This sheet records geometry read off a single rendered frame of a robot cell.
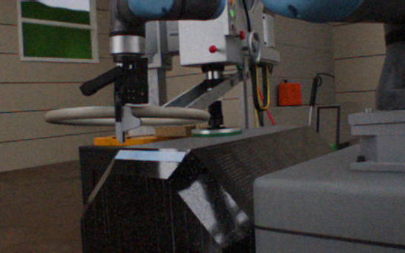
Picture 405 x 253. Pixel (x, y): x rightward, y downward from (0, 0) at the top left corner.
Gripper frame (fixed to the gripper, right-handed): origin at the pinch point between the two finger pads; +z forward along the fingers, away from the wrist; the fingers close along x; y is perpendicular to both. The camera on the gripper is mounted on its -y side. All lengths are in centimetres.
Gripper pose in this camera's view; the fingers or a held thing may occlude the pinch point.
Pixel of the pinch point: (119, 138)
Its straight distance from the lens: 110.0
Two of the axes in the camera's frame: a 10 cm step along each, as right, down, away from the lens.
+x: -0.9, -0.4, 10.0
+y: 10.0, -0.1, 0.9
